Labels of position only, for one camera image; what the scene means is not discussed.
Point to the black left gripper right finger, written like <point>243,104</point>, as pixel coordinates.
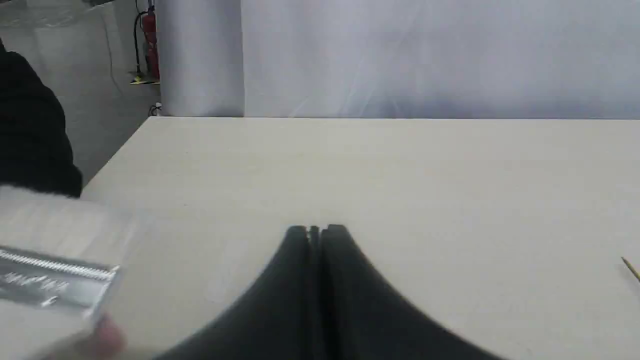
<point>365,318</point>

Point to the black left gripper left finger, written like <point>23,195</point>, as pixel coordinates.
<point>269,321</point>

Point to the wooden handle paint brush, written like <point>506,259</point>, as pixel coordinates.
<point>61,261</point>

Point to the black gold precision screwdriver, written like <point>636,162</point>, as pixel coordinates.
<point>631,268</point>

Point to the bare human hand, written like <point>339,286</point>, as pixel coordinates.
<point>105,342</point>

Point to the white curtain backdrop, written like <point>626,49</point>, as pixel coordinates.
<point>476,59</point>

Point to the red fire extinguisher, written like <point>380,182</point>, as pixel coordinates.
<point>147,70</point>

